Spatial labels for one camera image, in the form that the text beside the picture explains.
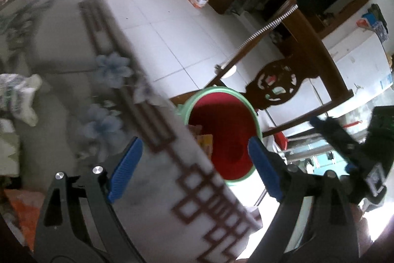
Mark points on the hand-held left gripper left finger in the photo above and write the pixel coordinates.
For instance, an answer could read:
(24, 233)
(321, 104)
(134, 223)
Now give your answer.
(126, 170)

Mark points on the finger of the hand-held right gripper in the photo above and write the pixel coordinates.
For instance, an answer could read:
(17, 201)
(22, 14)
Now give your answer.
(334, 135)

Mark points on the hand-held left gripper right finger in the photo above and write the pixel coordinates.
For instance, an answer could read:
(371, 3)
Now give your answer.
(265, 172)

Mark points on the red bucket with green rim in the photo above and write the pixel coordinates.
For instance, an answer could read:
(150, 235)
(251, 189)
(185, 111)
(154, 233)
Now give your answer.
(227, 124)

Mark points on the yellow orange packet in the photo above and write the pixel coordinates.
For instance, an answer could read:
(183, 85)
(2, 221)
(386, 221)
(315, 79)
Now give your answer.
(204, 141)

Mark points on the white chest freezer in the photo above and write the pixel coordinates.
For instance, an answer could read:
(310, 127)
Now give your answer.
(354, 65)

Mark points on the carved brown wooden chair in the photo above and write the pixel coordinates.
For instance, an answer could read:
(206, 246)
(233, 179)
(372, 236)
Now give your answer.
(311, 41)

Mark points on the pile of colourful packets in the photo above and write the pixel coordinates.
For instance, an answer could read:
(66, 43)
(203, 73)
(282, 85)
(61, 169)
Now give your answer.
(374, 24)

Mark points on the crumpled white blue packet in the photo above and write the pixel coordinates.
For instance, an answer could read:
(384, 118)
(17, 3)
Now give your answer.
(17, 96)

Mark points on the small white orange box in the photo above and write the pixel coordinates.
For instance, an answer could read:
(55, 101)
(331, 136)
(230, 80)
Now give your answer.
(197, 1)

